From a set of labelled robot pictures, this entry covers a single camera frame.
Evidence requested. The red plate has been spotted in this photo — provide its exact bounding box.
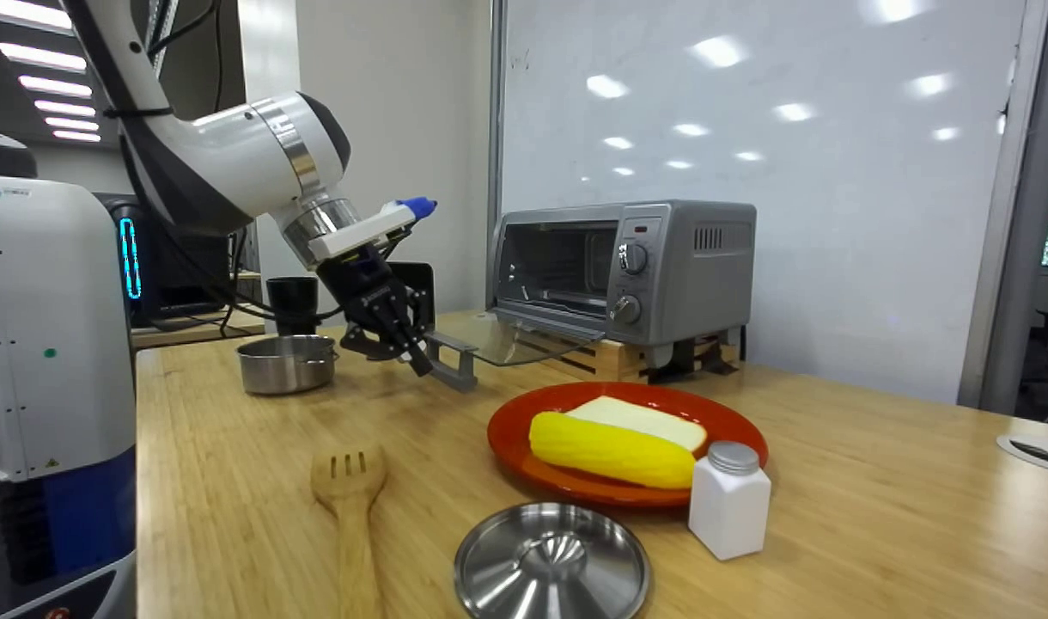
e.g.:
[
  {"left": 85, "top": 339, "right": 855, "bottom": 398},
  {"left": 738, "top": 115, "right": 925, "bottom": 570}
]
[{"left": 487, "top": 381, "right": 769, "bottom": 508}]

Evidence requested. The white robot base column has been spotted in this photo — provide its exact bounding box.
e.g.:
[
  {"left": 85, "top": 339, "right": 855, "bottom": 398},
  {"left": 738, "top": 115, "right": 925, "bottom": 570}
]
[{"left": 0, "top": 175, "right": 137, "bottom": 619}]

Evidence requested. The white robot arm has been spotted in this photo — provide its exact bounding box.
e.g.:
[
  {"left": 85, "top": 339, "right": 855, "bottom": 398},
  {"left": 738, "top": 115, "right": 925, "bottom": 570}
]
[{"left": 60, "top": 0, "right": 437, "bottom": 374}]

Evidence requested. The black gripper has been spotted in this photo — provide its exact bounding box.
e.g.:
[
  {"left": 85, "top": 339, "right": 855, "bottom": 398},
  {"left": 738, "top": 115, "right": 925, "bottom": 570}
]
[{"left": 315, "top": 249, "right": 432, "bottom": 374}]

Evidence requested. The silver pot lid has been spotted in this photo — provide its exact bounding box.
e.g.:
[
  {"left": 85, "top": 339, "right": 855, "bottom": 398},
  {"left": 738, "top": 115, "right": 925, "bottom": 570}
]
[{"left": 453, "top": 504, "right": 651, "bottom": 619}]

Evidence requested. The silver steel pot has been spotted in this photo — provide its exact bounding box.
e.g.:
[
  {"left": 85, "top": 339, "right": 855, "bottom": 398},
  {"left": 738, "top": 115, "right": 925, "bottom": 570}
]
[{"left": 235, "top": 335, "right": 336, "bottom": 397}]

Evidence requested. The silver toaster oven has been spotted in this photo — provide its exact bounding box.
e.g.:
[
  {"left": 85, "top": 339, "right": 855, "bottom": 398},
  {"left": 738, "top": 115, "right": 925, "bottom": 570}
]
[{"left": 491, "top": 201, "right": 754, "bottom": 347}]

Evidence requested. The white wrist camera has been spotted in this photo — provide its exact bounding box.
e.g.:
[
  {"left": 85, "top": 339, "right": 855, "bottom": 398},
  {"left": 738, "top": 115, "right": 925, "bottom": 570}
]
[{"left": 310, "top": 197, "right": 437, "bottom": 261}]

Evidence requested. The black plastic cup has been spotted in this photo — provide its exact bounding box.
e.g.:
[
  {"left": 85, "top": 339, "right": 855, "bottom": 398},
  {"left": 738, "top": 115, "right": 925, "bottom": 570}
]
[{"left": 269, "top": 275, "right": 315, "bottom": 335}]

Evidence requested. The white butter block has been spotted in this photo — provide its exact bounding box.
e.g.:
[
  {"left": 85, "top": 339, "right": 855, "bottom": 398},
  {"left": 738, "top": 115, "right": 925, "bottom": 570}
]
[{"left": 571, "top": 397, "right": 707, "bottom": 451}]

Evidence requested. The white salt shaker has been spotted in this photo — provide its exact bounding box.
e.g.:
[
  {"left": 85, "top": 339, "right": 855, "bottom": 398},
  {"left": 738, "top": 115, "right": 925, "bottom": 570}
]
[{"left": 686, "top": 442, "right": 774, "bottom": 560}]

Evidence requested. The wooden slotted spatula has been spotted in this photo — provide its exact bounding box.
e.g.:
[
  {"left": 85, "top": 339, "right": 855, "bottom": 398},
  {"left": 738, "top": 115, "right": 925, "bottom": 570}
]
[{"left": 310, "top": 444, "right": 389, "bottom": 619}]

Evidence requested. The black metal bookend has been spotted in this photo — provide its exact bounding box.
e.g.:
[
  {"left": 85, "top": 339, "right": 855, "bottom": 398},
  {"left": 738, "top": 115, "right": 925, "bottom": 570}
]
[{"left": 389, "top": 261, "right": 437, "bottom": 335}]

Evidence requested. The yellow toy corn cob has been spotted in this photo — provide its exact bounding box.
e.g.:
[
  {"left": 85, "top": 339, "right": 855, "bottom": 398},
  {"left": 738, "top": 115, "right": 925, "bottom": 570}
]
[{"left": 530, "top": 412, "right": 695, "bottom": 491}]

